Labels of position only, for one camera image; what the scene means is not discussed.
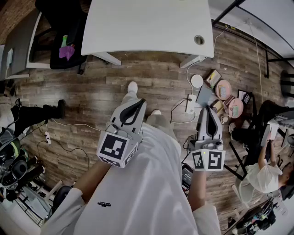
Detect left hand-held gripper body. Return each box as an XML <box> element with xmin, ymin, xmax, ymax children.
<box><xmin>96</xmin><ymin>123</ymin><xmax>143</xmax><ymax>168</ymax></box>

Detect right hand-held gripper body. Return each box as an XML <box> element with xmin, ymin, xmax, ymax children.
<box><xmin>189</xmin><ymin>139</ymin><xmax>226</xmax><ymax>172</ymax></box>

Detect person's right forearm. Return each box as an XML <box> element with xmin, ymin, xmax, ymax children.
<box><xmin>187</xmin><ymin>170</ymin><xmax>207</xmax><ymax>213</ymax></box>

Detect person's left forearm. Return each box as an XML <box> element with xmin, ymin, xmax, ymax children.
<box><xmin>73</xmin><ymin>158</ymin><xmax>113</xmax><ymax>205</ymax></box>

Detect person's beige trousers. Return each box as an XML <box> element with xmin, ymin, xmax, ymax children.
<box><xmin>120</xmin><ymin>90</ymin><xmax>179</xmax><ymax>147</ymax></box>

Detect black metal stand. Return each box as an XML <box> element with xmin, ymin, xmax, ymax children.
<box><xmin>224</xmin><ymin>91</ymin><xmax>261</xmax><ymax>182</ymax></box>

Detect large white power strip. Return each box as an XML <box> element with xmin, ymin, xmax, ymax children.
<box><xmin>185</xmin><ymin>93</ymin><xmax>197</xmax><ymax>114</ymax></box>

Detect small brown tray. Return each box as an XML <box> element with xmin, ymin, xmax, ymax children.
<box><xmin>210</xmin><ymin>99</ymin><xmax>225</xmax><ymax>113</ymax></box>

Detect grey tablet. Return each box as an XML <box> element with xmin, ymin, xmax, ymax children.
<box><xmin>195</xmin><ymin>85</ymin><xmax>212</xmax><ymax>108</ymax></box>

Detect black floor box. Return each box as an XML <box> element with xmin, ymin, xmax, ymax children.
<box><xmin>181</xmin><ymin>163</ymin><xmax>194</xmax><ymax>191</ymax></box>

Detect person's left white shoe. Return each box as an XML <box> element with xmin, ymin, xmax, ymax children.
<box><xmin>127</xmin><ymin>81</ymin><xmax>138</xmax><ymax>94</ymax></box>

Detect black framed card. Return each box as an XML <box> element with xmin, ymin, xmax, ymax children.
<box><xmin>237</xmin><ymin>89</ymin><xmax>254</xmax><ymax>105</ymax></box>

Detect white round device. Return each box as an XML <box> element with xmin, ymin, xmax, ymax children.
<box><xmin>191</xmin><ymin>74</ymin><xmax>204</xmax><ymax>88</ymax></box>

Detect brown wooden tray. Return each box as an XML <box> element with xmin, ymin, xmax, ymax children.
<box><xmin>205</xmin><ymin>69</ymin><xmax>222</xmax><ymax>89</ymax></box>

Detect person's white shirt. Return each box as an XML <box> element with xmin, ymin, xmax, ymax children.
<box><xmin>38</xmin><ymin>125</ymin><xmax>222</xmax><ymax>235</ymax></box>

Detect white clipboard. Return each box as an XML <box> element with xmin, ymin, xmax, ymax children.
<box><xmin>260</xmin><ymin>123</ymin><xmax>279</xmax><ymax>147</ymax></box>

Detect white table leg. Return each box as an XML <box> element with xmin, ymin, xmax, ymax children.
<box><xmin>91</xmin><ymin>51</ymin><xmax>122</xmax><ymax>67</ymax></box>
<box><xmin>180</xmin><ymin>54</ymin><xmax>207</xmax><ymax>69</ymax></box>

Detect black cluttered desk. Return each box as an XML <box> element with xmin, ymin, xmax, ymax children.
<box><xmin>226</xmin><ymin>199</ymin><xmax>288</xmax><ymax>235</ymax></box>

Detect white metal rack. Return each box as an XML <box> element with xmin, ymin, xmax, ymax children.
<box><xmin>20</xmin><ymin>180</ymin><xmax>76</xmax><ymax>227</ymax></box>

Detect purple cloth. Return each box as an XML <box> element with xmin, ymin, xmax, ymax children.
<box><xmin>59</xmin><ymin>45</ymin><xmax>76</xmax><ymax>61</ymax></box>

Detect black slatted stool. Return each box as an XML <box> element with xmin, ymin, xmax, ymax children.
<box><xmin>280</xmin><ymin>70</ymin><xmax>294</xmax><ymax>98</ymax></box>

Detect black equipment heap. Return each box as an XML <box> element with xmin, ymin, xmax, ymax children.
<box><xmin>0</xmin><ymin>130</ymin><xmax>46</xmax><ymax>202</ymax></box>

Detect black office chair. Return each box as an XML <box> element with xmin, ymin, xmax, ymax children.
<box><xmin>34</xmin><ymin>0</ymin><xmax>88</xmax><ymax>75</ymax></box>

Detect black metal pole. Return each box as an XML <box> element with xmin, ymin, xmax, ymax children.
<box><xmin>211</xmin><ymin>0</ymin><xmax>246</xmax><ymax>23</ymax></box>

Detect white power adapter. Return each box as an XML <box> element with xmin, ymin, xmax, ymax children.
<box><xmin>6</xmin><ymin>48</ymin><xmax>14</xmax><ymax>68</ymax></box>

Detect grey side table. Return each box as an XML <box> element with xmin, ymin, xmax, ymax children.
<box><xmin>0</xmin><ymin>9</ymin><xmax>43</xmax><ymax>80</ymax></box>

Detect thin white cable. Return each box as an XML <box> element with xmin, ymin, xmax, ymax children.
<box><xmin>47</xmin><ymin>118</ymin><xmax>104</xmax><ymax>134</ymax></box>

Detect white power cable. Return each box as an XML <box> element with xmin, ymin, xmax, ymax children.
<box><xmin>186</xmin><ymin>29</ymin><xmax>226</xmax><ymax>95</ymax></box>

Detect black metal frame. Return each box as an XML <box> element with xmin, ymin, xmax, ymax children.
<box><xmin>264</xmin><ymin>49</ymin><xmax>294</xmax><ymax>78</ymax></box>

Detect white hanging cord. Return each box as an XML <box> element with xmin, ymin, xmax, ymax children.
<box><xmin>247</xmin><ymin>19</ymin><xmax>264</xmax><ymax>104</ymax></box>

